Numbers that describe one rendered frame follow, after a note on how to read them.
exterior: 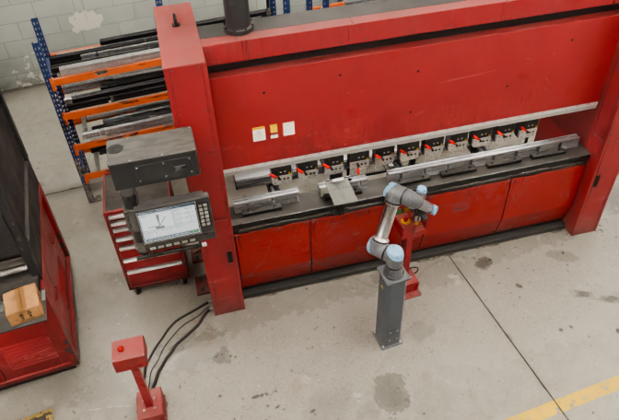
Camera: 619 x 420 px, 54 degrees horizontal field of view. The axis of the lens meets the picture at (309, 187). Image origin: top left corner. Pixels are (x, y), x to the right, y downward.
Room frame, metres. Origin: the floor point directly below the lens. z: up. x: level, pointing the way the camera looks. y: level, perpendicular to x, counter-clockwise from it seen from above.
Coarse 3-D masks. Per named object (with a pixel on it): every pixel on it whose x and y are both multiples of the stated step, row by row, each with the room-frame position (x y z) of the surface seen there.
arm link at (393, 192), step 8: (392, 184) 3.07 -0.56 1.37; (384, 192) 3.05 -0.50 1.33; (392, 192) 3.02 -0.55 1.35; (400, 192) 3.00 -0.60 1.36; (384, 200) 3.04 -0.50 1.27; (392, 200) 2.99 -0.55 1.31; (400, 200) 2.97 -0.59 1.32; (384, 208) 3.01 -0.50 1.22; (392, 208) 2.98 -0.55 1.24; (384, 216) 2.97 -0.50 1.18; (392, 216) 2.96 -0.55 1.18; (384, 224) 2.94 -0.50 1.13; (384, 232) 2.92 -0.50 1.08; (368, 240) 2.94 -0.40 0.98; (376, 240) 2.90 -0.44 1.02; (384, 240) 2.89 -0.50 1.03; (368, 248) 2.89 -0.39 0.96; (376, 248) 2.87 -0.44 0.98; (384, 248) 2.86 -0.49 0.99; (376, 256) 2.85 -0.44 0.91
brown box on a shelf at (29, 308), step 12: (24, 288) 2.53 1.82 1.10; (36, 288) 2.54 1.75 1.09; (12, 300) 2.44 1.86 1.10; (24, 300) 2.43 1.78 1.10; (36, 300) 2.43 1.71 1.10; (0, 312) 2.43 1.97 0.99; (12, 312) 2.34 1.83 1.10; (24, 312) 2.36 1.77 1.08; (36, 312) 2.39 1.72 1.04; (0, 324) 2.34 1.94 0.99; (12, 324) 2.32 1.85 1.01; (24, 324) 2.33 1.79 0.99
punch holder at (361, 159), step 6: (366, 150) 3.60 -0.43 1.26; (348, 156) 3.61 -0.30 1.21; (354, 156) 3.58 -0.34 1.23; (360, 156) 3.59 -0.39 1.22; (366, 156) 3.60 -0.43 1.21; (348, 162) 3.62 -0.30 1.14; (354, 162) 3.57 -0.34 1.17; (360, 162) 3.58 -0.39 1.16; (366, 162) 3.59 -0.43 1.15; (354, 168) 3.57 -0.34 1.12; (360, 168) 3.58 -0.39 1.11
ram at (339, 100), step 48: (384, 48) 3.67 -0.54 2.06; (432, 48) 3.70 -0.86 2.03; (480, 48) 3.78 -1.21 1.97; (528, 48) 3.87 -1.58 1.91; (576, 48) 3.96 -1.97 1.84; (240, 96) 3.40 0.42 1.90; (288, 96) 3.47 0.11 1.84; (336, 96) 3.55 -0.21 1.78; (384, 96) 3.63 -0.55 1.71; (432, 96) 3.71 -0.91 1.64; (480, 96) 3.80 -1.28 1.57; (528, 96) 3.89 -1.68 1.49; (576, 96) 3.98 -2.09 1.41; (240, 144) 3.39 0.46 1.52; (288, 144) 3.47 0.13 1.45; (336, 144) 3.55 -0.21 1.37; (384, 144) 3.63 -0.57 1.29
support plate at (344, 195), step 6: (330, 186) 3.51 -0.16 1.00; (336, 186) 3.50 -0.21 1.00; (342, 186) 3.50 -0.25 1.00; (330, 192) 3.43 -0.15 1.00; (336, 192) 3.43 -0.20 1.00; (342, 192) 3.43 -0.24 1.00; (348, 192) 3.42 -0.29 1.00; (354, 192) 3.42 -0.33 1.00; (336, 198) 3.37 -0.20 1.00; (342, 198) 3.37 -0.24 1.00; (348, 198) 3.36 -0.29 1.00; (354, 198) 3.36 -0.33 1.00; (336, 204) 3.30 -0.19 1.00
